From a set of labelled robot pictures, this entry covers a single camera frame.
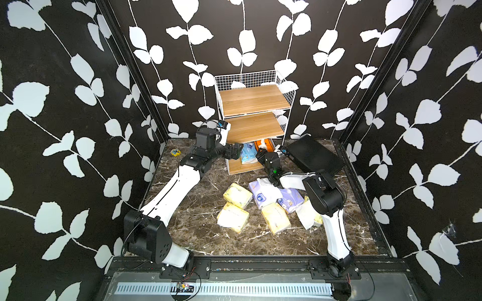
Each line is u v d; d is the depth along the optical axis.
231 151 0.70
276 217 0.85
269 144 1.07
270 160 0.80
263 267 0.76
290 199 0.90
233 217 0.84
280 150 0.92
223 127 0.67
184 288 0.71
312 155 1.32
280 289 0.70
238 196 0.90
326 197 0.57
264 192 0.90
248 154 1.07
